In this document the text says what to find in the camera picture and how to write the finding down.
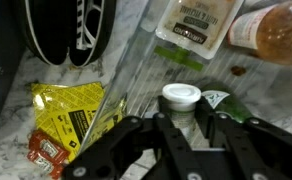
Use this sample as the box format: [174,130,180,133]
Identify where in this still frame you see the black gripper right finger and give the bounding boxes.
[195,98,292,180]

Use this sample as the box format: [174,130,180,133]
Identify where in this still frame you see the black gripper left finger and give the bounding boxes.
[62,96,206,180]

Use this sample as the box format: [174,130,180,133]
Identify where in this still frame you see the small white container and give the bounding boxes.
[162,83,201,140]

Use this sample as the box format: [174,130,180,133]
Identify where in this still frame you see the clear storage container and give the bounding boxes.
[79,0,292,158]

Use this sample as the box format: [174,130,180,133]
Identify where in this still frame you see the green glass bottle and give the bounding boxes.
[201,82,253,123]

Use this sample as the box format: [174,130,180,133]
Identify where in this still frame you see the yellow printed packet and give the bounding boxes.
[30,81,127,163]

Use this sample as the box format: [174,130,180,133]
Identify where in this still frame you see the ketchup sachet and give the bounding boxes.
[28,130,69,163]
[27,150,63,180]

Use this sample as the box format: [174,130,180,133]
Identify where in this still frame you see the brown sauce bottle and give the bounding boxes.
[228,0,292,65]

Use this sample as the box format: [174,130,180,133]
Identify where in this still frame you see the black round speaker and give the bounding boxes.
[12,0,117,67]

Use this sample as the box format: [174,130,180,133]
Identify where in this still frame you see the food pouch green spout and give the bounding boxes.
[154,0,244,71]

